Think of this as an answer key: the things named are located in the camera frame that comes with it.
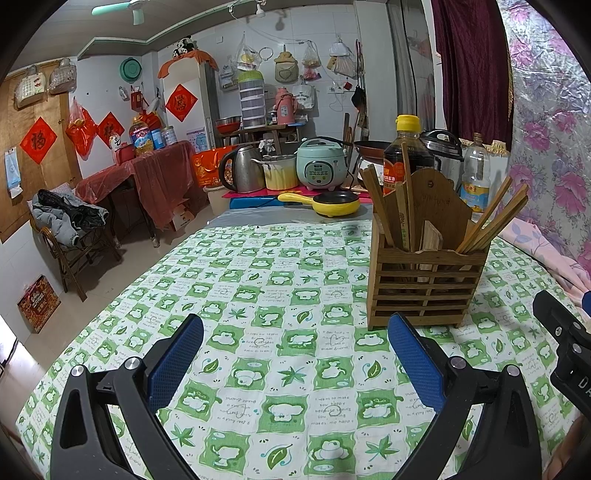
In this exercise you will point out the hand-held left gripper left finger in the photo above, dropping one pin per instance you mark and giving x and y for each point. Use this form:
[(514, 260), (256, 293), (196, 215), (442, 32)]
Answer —
[(178, 357)]

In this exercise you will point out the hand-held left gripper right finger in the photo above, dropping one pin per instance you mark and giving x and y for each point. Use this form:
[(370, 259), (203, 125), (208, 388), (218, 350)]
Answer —
[(413, 362)]

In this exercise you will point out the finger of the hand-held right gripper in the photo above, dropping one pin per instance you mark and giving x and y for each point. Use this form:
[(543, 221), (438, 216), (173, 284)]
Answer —
[(587, 304), (554, 316)]

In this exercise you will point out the wooden utensil holder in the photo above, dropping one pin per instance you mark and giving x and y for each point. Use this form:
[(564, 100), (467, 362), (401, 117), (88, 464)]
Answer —
[(425, 277)]

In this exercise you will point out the bundle of wooden chopsticks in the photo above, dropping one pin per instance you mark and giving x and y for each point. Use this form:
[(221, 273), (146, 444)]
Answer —
[(379, 207)]

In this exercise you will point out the person's right hand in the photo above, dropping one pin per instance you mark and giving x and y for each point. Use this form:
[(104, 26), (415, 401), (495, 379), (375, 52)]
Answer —
[(575, 450)]

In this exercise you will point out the pink floral blanket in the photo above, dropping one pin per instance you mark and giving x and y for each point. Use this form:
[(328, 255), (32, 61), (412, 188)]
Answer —
[(545, 251)]

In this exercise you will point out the green checked bedsheet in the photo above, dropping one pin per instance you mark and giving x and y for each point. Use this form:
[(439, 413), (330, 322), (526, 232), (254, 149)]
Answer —
[(277, 300)]

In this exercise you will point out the wooden chair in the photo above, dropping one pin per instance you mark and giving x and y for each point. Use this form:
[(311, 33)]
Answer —
[(74, 263)]

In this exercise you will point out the red cardboard box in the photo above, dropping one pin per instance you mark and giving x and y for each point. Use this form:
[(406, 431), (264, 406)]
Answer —
[(39, 304)]

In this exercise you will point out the clear cooking oil bottle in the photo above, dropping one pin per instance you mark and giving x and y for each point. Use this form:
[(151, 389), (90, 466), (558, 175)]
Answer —
[(475, 180)]

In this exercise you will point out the blue mat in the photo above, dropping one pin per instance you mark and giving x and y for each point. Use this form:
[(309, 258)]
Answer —
[(258, 201)]

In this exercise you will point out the yellow frying pan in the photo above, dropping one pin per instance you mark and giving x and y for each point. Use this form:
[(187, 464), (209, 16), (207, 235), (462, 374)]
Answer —
[(332, 205)]

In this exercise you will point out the table with red cover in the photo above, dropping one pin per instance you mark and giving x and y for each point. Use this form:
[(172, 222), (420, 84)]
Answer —
[(157, 180)]

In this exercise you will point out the grey jacket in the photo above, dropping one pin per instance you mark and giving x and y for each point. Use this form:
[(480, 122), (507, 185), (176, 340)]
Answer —
[(64, 212)]

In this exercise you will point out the orange gift bag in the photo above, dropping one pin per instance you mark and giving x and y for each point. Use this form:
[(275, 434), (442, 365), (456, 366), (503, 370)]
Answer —
[(207, 168)]

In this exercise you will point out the stainless steel electric kettle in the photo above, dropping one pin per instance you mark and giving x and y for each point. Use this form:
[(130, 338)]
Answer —
[(244, 170)]

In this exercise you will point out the soy sauce bottle yellow cap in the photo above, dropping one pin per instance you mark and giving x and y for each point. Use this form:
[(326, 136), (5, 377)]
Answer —
[(395, 161)]

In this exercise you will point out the yellow pot with lid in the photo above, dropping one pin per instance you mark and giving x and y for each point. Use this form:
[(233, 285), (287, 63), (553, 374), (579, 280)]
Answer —
[(279, 173)]

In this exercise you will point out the light blue rice cooker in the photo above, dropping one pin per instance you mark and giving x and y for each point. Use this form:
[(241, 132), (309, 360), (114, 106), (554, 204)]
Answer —
[(321, 166)]

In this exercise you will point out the blue tin can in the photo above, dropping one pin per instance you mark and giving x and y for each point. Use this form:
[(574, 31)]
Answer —
[(157, 139)]

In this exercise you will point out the white tin can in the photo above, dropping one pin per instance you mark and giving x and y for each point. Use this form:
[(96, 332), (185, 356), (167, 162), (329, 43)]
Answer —
[(170, 136)]

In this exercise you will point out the yellow cooking oil jug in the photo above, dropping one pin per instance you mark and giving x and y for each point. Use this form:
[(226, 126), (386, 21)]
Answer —
[(141, 138)]

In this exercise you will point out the red bowl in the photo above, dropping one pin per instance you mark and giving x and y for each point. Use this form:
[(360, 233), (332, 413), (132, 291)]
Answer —
[(227, 124)]

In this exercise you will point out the red diamond paper decoration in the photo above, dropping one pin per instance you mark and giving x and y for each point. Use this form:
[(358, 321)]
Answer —
[(108, 129), (39, 140), (179, 102)]

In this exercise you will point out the wooden shelf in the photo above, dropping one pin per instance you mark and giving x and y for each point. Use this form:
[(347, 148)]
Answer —
[(258, 131)]

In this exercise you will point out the red plastic bag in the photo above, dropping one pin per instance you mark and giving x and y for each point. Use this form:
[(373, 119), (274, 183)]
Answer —
[(81, 127)]

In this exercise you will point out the white refrigerator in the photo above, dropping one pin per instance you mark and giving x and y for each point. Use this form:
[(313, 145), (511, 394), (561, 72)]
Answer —
[(207, 101)]

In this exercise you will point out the maroon curtain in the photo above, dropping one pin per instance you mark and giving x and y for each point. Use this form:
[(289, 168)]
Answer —
[(471, 69)]

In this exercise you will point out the stacked steamer green lid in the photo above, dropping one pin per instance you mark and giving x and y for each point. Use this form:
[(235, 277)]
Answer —
[(251, 99)]

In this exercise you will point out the pink thermos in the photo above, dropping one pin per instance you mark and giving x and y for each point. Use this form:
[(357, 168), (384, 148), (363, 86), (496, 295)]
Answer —
[(285, 106)]

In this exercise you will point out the white tote bag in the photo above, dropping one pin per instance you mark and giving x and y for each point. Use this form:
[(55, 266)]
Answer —
[(303, 97)]

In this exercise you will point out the green plastic basin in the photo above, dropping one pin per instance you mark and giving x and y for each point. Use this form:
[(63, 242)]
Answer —
[(130, 70)]

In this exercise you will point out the orange cloth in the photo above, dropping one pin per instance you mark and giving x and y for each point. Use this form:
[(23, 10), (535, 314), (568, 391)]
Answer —
[(189, 60)]

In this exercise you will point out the beige hanging cloth bag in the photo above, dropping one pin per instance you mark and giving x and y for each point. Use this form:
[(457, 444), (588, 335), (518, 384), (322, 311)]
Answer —
[(285, 68)]

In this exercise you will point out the hanging clear plastic bag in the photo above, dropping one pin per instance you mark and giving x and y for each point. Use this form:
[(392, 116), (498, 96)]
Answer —
[(247, 55), (310, 62)]

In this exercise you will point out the white hanging bag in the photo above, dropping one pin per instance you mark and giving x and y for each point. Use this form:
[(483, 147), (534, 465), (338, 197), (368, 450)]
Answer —
[(342, 60)]

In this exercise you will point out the panda plush toy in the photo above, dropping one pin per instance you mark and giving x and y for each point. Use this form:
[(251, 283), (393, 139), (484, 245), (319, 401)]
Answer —
[(183, 46)]

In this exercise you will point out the teal ceiling fan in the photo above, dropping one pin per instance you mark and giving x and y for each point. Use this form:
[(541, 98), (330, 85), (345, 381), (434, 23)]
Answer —
[(120, 9)]

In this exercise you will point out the floral plastic wall sheet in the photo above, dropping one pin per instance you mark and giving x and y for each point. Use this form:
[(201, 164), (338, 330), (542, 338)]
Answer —
[(549, 115)]

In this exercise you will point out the blue wall calendar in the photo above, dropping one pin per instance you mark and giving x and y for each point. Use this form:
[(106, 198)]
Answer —
[(13, 173)]

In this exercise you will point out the woven wall bag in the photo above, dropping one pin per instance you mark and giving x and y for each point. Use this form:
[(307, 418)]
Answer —
[(62, 76), (30, 87)]

